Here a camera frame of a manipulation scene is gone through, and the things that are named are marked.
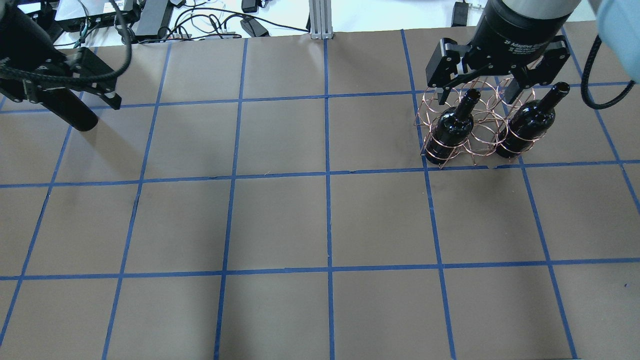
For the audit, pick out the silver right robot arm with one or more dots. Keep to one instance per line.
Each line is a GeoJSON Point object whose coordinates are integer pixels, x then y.
{"type": "Point", "coordinates": [617, 23]}

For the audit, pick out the aluminium frame post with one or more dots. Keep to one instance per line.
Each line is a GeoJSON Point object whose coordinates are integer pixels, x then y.
{"type": "Point", "coordinates": [320, 15]}

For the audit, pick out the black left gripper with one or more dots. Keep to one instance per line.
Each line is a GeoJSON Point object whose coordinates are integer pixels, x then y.
{"type": "Point", "coordinates": [26, 36]}

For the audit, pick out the black power adapter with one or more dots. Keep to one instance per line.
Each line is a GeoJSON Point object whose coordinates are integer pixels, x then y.
{"type": "Point", "coordinates": [253, 28]}

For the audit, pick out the copper wire wine basket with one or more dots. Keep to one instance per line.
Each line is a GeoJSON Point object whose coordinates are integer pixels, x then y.
{"type": "Point", "coordinates": [491, 116]}

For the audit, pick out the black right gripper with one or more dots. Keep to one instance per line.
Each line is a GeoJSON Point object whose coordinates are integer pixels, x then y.
{"type": "Point", "coordinates": [517, 31]}

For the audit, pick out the dark bottle in basket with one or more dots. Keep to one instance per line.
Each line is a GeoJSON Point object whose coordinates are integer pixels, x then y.
{"type": "Point", "coordinates": [452, 129]}
{"type": "Point", "coordinates": [530, 123]}

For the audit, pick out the dark glass wine bottle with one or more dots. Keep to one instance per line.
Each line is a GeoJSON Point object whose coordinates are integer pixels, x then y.
{"type": "Point", "coordinates": [67, 106]}

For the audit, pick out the black electronics box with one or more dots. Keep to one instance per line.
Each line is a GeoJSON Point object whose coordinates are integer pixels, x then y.
{"type": "Point", "coordinates": [154, 19]}

